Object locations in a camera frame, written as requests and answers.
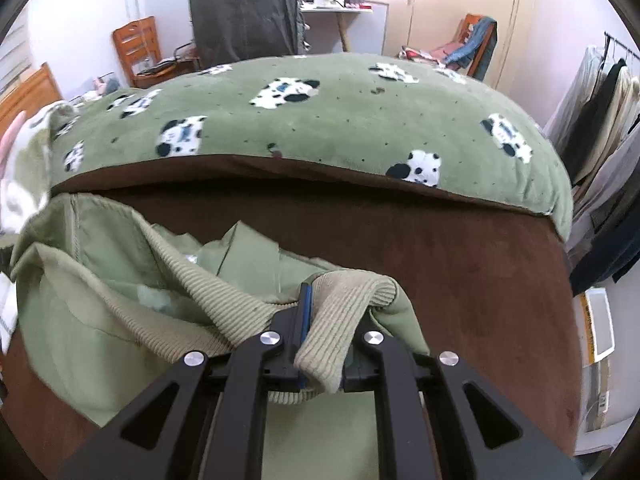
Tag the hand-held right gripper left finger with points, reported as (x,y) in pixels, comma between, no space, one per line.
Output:
(306,315)

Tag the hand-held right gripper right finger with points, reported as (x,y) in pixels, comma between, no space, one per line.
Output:
(362,377)

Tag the green zip jacket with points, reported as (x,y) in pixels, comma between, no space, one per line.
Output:
(100,285)

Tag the pink folded clothes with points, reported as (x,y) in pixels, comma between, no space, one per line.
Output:
(425,53)

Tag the row of hanging clothes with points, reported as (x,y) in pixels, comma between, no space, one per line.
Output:
(600,125)

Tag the brown bed cover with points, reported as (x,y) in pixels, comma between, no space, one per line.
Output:
(475,310)

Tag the green panda print duvet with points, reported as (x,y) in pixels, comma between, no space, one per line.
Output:
(325,125)

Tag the white foam box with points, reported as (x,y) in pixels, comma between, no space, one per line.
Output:
(597,325)

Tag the white desk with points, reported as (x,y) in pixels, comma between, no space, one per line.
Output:
(370,30)

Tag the dark grey covered chair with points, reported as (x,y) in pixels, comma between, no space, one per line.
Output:
(240,15)

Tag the white and green blanket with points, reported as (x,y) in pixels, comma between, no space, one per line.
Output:
(20,200)

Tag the wooden slat-back chair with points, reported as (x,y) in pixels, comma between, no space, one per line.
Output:
(137,40)

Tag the wooden chair with jeans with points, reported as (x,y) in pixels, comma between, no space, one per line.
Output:
(480,40)

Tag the cream door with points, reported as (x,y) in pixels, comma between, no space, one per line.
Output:
(440,10)

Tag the wooden headboard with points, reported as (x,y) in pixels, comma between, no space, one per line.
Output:
(40,90)

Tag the white window blind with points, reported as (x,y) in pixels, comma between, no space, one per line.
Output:
(15,55)

